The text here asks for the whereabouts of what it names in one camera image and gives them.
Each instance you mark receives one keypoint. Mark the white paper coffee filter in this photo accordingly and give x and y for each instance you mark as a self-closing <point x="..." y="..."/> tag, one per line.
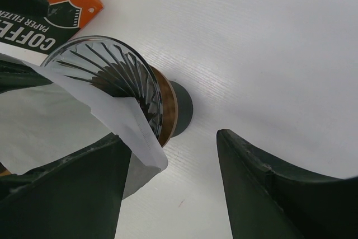
<point x="43" y="124"/>

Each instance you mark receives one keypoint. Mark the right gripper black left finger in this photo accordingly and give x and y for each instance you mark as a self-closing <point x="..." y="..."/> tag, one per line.
<point x="77" y="196"/>

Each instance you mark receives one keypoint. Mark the grey swirled glass dripper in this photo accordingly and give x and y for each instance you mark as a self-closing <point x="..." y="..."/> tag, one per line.
<point x="113" y="67"/>

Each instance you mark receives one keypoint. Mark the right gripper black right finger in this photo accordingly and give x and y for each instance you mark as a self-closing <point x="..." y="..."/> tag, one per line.
<point x="268" y="197"/>

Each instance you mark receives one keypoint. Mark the orange coffee filter box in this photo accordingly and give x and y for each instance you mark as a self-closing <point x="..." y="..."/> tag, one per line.
<point x="44" y="34"/>

